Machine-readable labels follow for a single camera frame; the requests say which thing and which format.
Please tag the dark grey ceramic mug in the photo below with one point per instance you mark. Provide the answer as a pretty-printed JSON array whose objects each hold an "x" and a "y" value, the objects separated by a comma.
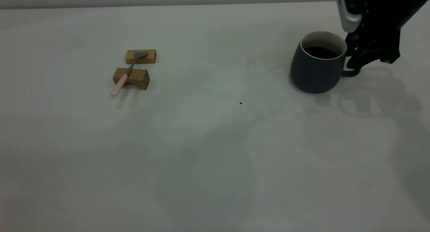
[{"x": 314, "y": 74}]

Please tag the flat wooden block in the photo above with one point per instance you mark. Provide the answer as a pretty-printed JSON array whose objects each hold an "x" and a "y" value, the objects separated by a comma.
[{"x": 149, "y": 58}]

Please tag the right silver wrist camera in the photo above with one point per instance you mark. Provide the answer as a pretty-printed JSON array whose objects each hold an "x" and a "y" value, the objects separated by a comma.
[{"x": 347, "y": 13}]

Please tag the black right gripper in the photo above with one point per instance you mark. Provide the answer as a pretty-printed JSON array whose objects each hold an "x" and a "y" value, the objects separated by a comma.
[{"x": 383, "y": 20}]

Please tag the arched wooden block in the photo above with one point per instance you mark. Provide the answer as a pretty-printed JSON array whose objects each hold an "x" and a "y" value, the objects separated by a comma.
[{"x": 137, "y": 78}]

